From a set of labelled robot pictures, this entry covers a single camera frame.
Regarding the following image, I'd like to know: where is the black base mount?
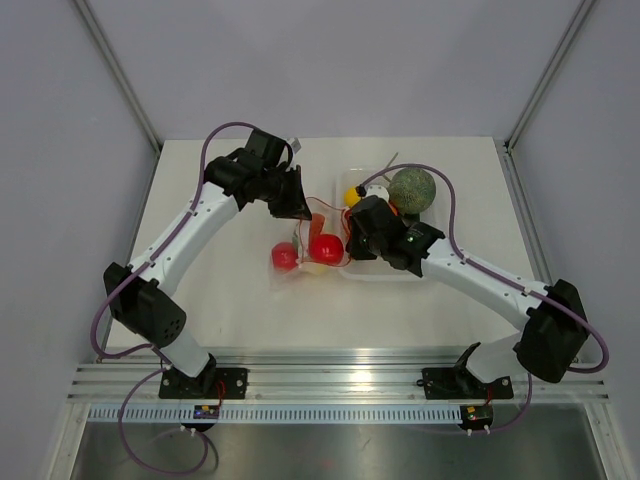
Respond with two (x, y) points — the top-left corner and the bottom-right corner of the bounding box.
(416, 342), (514, 403)
(159, 355), (249, 400)

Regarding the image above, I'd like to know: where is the aluminium frame post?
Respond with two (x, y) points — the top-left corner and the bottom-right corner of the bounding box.
(70, 0), (163, 157)
(505, 0), (599, 155)

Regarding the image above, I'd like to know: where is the red tomato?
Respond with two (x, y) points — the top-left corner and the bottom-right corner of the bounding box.
(309, 233), (344, 266)

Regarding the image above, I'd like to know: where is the right aluminium frame post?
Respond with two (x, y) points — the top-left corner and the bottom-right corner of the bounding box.
(505, 0), (599, 155)

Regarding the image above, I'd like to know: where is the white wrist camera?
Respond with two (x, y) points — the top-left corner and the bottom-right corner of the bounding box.
(287, 137), (301, 154)
(356, 184), (390, 202)

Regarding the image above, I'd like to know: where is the watermelon slice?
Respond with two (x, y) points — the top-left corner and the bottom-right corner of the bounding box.
(308, 213), (326, 246)

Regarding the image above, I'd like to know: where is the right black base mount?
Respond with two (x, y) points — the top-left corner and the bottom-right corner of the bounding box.
(416, 342), (514, 403)

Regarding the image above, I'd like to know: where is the white plastic food tray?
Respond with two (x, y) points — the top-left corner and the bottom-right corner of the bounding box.
(334, 167), (450, 282)

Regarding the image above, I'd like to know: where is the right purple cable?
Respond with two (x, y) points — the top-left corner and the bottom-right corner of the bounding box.
(355, 161), (612, 434)

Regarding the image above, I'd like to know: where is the clear zip top bag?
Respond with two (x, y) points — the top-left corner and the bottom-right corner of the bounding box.
(268, 196), (352, 289)

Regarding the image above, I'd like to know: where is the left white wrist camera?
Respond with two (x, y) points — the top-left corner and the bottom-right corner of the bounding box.
(287, 137), (301, 154)

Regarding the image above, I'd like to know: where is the aluminium mounting rail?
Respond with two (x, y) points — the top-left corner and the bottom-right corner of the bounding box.
(67, 347), (611, 404)

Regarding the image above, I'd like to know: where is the left aluminium frame post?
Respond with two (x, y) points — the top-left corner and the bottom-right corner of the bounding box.
(70, 0), (163, 157)

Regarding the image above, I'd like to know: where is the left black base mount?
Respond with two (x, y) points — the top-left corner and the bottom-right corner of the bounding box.
(159, 355), (249, 400)

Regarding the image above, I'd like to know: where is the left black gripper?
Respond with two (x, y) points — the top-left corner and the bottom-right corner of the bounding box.
(259, 164), (312, 220)

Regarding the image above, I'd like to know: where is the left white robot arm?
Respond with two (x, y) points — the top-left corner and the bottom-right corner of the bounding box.
(103, 126), (312, 399)

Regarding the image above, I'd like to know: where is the red apple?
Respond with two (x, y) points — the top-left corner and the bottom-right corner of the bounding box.
(271, 242), (298, 272)

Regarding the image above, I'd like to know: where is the purple cable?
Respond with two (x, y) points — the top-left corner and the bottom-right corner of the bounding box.
(355, 161), (612, 434)
(88, 120), (261, 474)

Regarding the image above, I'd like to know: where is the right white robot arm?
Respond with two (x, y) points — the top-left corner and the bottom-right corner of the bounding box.
(349, 196), (589, 399)

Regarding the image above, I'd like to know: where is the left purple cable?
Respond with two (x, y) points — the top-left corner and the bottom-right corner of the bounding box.
(88, 120), (261, 474)

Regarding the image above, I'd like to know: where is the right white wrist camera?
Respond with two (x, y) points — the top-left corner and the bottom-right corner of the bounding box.
(356, 184), (390, 202)

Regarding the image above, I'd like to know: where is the green netted melon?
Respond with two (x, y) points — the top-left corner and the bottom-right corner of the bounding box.
(388, 167), (437, 215)

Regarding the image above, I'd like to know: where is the white slotted cable duct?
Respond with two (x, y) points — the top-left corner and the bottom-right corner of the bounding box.
(88, 403), (462, 425)

